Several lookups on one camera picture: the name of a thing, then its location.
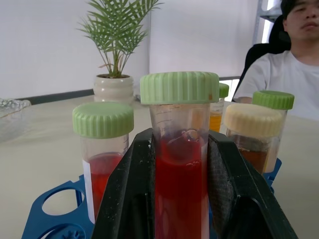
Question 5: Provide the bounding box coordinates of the beige ribbed plant pot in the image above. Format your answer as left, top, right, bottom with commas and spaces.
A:
93, 74, 135, 104

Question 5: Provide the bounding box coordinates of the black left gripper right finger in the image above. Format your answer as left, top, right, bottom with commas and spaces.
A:
207, 130, 299, 239

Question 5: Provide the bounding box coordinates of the red liquid tube green cap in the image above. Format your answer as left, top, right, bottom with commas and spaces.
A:
72, 102, 135, 222
140, 71, 220, 239

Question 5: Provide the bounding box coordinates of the person in white t-shirt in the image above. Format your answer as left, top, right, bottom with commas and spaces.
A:
233, 0, 319, 121

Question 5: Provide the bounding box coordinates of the black office chair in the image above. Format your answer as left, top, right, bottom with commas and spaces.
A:
231, 14, 292, 102

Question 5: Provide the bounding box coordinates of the clear glass dish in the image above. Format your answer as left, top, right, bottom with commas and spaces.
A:
0, 98, 32, 143

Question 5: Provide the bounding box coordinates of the yellow liquid tube green cap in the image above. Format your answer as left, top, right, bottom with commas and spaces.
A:
252, 90, 295, 173

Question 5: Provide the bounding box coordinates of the green potted palm plant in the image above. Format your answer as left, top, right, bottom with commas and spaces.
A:
76, 0, 165, 79

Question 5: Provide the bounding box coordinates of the blue test tube rack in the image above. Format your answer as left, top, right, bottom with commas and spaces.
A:
21, 157, 283, 239

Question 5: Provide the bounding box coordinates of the brown liquid tube cream cap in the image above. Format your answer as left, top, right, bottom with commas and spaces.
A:
223, 103, 283, 175

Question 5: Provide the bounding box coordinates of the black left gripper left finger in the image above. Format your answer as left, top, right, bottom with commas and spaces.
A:
91, 128, 156, 239

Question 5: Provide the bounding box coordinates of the orange liquid tube green cap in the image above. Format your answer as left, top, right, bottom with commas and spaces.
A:
208, 83, 230, 133

